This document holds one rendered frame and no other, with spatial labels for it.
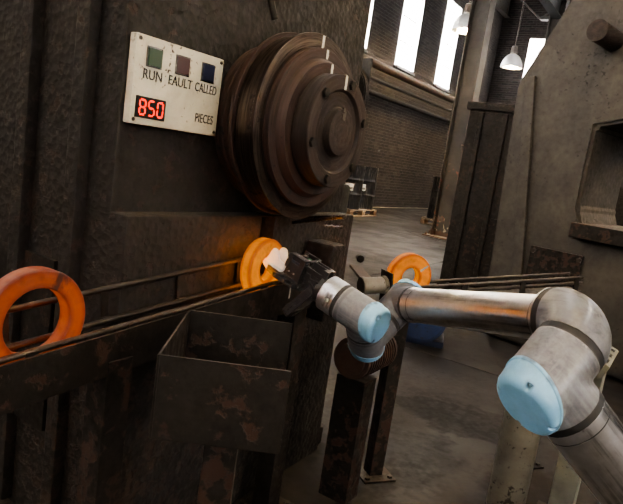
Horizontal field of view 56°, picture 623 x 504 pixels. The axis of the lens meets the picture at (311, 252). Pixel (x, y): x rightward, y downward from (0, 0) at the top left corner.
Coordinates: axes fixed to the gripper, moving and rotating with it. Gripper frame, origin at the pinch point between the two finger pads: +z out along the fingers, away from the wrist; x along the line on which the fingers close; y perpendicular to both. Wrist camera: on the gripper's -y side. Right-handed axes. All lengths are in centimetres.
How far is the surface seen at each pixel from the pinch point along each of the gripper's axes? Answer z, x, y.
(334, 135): -3.4, -3.9, 36.4
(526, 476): -77, -69, -41
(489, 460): -63, -102, -61
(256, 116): 5.7, 15.6, 35.0
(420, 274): -20, -59, 1
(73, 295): -3, 58, -1
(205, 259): 5.5, 16.1, -1.6
